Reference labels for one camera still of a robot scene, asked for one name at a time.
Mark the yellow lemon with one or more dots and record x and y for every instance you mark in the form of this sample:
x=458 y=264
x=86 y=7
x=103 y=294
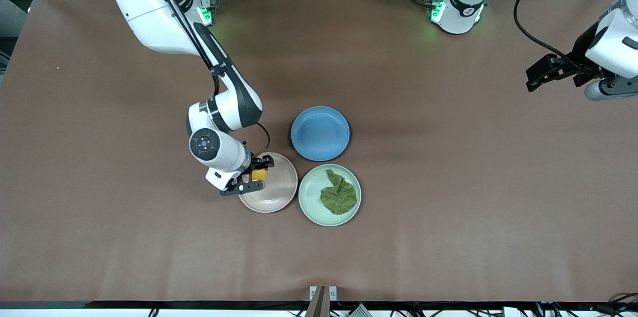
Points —
x=258 y=175

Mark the pale green round plate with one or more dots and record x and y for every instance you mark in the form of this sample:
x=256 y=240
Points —
x=311 y=197

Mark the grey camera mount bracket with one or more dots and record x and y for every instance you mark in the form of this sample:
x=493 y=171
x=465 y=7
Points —
x=323 y=294

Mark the beige round plate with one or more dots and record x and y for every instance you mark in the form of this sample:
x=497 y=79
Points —
x=276 y=192

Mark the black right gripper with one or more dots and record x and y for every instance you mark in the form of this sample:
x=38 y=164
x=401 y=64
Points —
x=254 y=163

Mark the green lettuce leaf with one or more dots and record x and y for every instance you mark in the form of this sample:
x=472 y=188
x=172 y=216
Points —
x=341 y=200

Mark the blue round plate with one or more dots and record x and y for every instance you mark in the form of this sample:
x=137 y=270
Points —
x=320 y=133

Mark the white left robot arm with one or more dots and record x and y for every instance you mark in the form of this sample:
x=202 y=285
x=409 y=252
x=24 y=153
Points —
x=461 y=8

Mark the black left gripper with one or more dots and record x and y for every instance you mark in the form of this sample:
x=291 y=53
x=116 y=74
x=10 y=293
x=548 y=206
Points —
x=579 y=53

